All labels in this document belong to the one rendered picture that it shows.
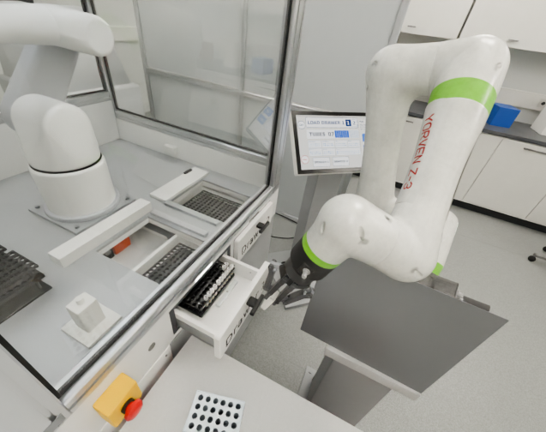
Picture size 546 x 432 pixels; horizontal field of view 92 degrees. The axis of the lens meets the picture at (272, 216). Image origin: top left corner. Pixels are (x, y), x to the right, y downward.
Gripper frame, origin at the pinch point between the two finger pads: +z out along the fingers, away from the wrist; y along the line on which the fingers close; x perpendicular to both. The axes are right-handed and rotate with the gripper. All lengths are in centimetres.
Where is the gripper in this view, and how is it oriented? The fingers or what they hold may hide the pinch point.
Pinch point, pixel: (269, 300)
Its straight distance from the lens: 75.0
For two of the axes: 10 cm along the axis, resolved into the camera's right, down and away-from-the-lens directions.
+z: -4.2, 6.1, 6.7
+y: 8.0, 5.9, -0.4
